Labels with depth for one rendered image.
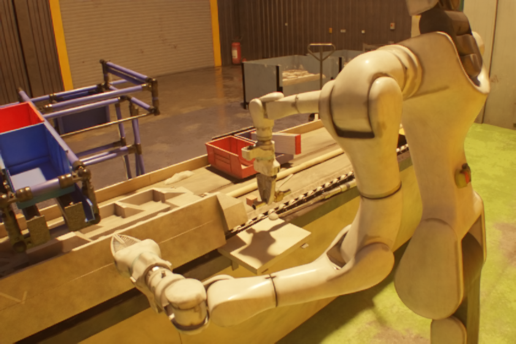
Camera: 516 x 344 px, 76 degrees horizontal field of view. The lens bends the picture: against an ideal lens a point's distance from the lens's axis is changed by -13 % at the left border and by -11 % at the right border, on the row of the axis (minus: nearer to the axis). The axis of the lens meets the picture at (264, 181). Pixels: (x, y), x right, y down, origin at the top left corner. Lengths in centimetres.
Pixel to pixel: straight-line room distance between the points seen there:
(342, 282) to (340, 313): 159
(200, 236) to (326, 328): 109
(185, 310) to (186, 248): 67
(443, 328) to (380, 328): 130
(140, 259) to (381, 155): 51
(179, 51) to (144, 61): 129
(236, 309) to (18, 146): 89
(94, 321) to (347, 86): 104
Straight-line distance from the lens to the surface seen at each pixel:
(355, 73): 57
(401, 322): 228
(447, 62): 68
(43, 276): 118
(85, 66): 1172
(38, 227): 98
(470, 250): 89
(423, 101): 70
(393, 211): 66
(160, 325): 143
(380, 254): 68
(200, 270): 139
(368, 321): 225
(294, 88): 626
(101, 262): 121
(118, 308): 130
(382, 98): 54
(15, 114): 157
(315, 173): 210
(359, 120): 56
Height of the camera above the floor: 159
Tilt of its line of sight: 25 degrees down
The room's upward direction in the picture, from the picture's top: 3 degrees counter-clockwise
